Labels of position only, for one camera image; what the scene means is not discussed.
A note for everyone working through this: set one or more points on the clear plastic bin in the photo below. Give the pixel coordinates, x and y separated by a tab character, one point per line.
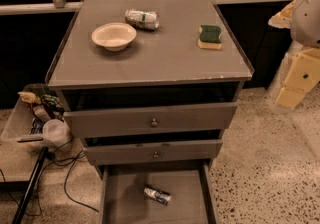
25	124

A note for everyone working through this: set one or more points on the grey drawer cabinet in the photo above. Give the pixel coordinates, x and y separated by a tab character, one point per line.
161	68

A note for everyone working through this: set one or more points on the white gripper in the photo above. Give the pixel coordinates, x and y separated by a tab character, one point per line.
307	18

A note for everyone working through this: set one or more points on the grey middle drawer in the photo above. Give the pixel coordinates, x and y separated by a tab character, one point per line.
153	152

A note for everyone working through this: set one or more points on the white paper bowl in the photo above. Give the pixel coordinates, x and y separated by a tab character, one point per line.
114	36

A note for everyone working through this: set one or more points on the grey top drawer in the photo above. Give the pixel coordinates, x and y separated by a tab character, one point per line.
150	120

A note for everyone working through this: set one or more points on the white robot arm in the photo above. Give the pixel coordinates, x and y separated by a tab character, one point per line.
305	30

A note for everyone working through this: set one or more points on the clear plastic cup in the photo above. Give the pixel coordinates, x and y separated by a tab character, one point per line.
56	132

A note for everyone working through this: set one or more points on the silver green can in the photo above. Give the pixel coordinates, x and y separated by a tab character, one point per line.
142	19

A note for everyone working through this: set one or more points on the green yellow sponge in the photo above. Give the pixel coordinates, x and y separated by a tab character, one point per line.
209	37

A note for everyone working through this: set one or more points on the black pole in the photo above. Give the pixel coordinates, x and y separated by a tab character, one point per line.
30	186

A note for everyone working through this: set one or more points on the colourful snack bag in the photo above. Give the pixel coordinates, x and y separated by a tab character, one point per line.
53	102

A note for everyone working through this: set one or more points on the silver blue redbull can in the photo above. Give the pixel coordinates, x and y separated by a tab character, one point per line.
157	195

